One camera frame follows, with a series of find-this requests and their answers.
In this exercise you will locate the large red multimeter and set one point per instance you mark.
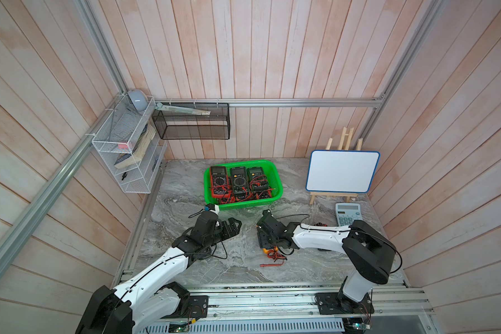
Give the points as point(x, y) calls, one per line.
point(219, 182)

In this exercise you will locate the blue framed whiteboard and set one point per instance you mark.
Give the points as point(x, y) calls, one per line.
point(340, 171)

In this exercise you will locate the black mesh wall basket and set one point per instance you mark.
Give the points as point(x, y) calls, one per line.
point(216, 126)

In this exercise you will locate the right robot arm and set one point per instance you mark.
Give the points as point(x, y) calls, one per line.
point(370, 252)

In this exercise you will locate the green plastic basket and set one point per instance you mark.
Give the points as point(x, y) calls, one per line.
point(230, 203)

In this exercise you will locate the grey computer mouse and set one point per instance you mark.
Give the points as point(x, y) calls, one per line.
point(138, 99)

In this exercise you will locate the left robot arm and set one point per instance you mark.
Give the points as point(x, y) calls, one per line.
point(152, 294)

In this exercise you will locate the paper sheet on basket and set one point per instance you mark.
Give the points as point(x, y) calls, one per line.
point(176, 110)

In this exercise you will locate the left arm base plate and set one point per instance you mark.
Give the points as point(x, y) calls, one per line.
point(174, 301)

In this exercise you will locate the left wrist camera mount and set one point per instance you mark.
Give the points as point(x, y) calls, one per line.
point(212, 208)

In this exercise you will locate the book in shelf rack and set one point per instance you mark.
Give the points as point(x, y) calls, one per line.
point(125, 160)

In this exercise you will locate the light blue calculator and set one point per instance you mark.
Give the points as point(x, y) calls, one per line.
point(347, 213)

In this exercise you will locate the green DT9205A multimeter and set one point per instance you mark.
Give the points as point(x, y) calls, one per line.
point(240, 183)

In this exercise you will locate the white wire shelf rack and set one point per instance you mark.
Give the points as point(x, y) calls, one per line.
point(118, 134)

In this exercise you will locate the yellow multimeter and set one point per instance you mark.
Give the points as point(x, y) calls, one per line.
point(277, 259)

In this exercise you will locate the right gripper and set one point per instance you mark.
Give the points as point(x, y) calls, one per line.
point(261, 241)

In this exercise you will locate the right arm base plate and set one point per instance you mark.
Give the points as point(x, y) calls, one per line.
point(338, 304)

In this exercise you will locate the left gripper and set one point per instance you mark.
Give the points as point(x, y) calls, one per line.
point(226, 232)

